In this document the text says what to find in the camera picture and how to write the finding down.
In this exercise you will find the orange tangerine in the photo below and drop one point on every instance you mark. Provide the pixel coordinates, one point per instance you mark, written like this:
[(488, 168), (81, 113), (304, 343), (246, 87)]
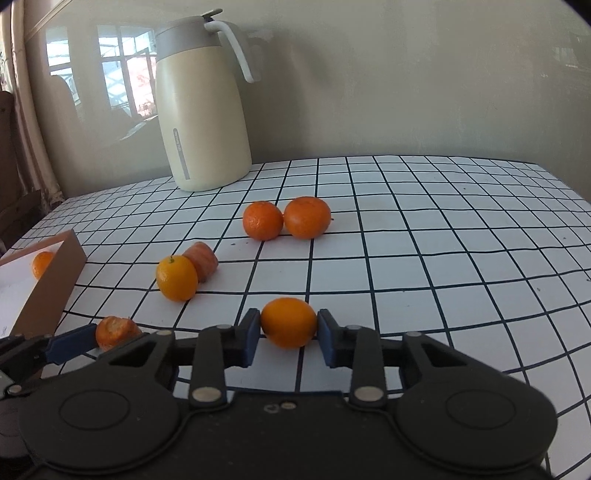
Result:
[(307, 217), (262, 220)]

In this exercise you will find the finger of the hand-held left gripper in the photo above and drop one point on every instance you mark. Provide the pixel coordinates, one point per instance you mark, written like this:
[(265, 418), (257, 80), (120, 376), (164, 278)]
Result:
[(69, 345)]

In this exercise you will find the beige patterned curtain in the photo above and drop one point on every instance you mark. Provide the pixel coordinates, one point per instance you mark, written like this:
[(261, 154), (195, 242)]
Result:
[(32, 138)]

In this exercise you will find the dark wooden sofa frame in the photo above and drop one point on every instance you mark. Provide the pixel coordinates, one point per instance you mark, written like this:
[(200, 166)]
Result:
[(9, 161)]

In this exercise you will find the small orange mandarin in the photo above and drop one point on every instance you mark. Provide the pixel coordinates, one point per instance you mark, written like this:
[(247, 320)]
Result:
[(41, 264), (289, 322)]

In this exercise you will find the white checked tablecloth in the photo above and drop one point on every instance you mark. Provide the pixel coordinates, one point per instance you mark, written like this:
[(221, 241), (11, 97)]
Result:
[(415, 230)]

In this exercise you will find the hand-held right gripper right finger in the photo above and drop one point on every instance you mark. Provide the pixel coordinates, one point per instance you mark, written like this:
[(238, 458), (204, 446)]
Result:
[(327, 339)]

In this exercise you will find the cream thermos jug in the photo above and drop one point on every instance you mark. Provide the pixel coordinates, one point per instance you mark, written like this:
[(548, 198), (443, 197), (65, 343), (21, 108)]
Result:
[(203, 115)]

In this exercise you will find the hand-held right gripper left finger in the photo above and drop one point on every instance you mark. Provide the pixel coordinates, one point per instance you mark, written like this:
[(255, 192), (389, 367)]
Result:
[(251, 339)]

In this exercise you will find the brown cardboard box tray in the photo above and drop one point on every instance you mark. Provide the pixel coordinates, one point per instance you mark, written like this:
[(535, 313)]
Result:
[(51, 295)]

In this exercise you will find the yellowish orange mandarin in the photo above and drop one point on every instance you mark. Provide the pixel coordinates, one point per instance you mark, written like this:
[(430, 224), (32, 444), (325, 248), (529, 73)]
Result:
[(177, 278)]

